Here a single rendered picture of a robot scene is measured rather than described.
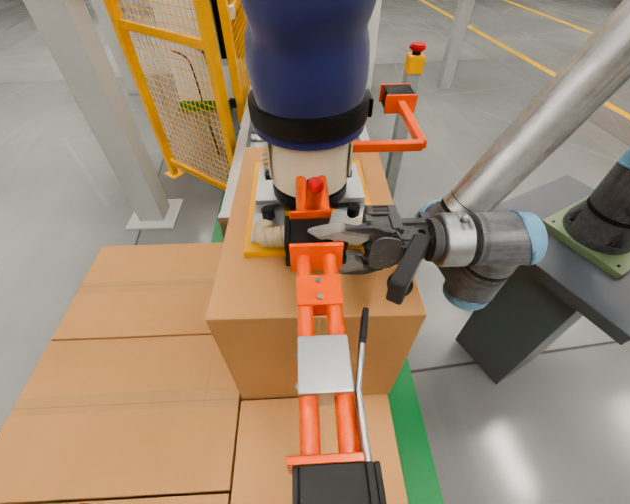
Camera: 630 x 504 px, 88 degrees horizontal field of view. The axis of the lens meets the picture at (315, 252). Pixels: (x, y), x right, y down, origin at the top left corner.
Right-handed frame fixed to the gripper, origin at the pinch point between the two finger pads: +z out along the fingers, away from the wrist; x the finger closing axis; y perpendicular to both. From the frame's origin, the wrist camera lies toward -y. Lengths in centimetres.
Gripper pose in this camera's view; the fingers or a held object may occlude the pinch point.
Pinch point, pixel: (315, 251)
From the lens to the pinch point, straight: 51.3
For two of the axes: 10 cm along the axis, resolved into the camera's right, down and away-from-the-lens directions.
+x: 0.1, -6.8, -7.3
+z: -10.0, 0.2, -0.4
